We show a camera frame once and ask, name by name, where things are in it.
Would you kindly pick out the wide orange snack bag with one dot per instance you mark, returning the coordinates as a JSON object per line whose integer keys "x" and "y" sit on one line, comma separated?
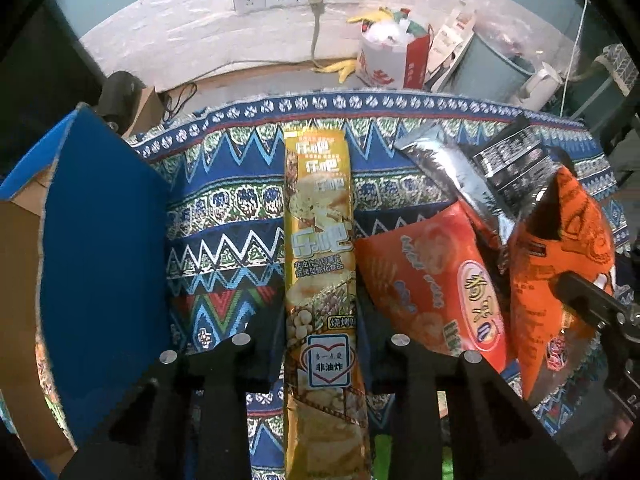
{"x": 425, "y": 270}

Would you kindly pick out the grey-blue trash bin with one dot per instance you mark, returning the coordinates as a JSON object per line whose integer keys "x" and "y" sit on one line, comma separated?
{"x": 485, "y": 70}

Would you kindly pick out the patterned blue tablecloth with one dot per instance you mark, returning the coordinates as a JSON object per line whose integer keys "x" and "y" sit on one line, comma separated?
{"x": 225, "y": 200}

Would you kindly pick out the person's right hand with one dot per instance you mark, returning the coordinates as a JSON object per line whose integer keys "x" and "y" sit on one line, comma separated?
{"x": 617, "y": 435}

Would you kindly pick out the orange snack bag dark side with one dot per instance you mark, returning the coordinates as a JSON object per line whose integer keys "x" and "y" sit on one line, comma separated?
{"x": 565, "y": 240}

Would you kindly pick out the patterned cloth cover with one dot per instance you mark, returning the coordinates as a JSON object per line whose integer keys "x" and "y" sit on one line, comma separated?
{"x": 622, "y": 65}

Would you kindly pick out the grey cloth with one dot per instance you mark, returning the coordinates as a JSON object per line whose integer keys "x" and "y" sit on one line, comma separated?
{"x": 627, "y": 152}

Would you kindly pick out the yellow snack packet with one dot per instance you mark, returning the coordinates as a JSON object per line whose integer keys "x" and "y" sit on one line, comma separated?
{"x": 320, "y": 240}

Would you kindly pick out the white printed carton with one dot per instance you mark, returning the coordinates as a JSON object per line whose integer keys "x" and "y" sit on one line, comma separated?
{"x": 447, "y": 40}

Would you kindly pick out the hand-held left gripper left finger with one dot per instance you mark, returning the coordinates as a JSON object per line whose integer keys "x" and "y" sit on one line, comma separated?
{"x": 272, "y": 355}

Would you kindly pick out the white plastic trash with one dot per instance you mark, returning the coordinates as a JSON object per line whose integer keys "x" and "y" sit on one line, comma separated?
{"x": 390, "y": 32}

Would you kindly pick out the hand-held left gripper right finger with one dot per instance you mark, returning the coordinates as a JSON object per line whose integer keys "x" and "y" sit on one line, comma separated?
{"x": 380, "y": 375}

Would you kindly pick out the silver foil snack packet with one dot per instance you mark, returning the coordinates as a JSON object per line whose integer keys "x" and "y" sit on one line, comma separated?
{"x": 450, "y": 165}

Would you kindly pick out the white electric kettle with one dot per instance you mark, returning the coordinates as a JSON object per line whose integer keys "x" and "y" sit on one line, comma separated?
{"x": 540, "y": 85}

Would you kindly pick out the white and red paper bag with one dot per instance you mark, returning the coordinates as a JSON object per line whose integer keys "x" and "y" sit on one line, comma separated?
{"x": 380, "y": 65}

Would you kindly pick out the black snack packet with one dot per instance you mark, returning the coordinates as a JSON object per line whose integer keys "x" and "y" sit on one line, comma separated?
{"x": 515, "y": 155}

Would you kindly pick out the banana peel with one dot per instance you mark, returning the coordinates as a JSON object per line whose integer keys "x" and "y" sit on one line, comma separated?
{"x": 340, "y": 69}
{"x": 372, "y": 15}

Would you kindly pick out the black device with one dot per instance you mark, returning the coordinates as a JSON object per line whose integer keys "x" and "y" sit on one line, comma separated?
{"x": 117, "y": 92}

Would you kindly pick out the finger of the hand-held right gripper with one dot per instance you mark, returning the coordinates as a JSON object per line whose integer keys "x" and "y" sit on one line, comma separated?
{"x": 585, "y": 295}

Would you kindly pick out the blue storage box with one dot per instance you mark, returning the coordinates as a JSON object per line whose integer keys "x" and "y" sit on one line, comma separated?
{"x": 100, "y": 240}

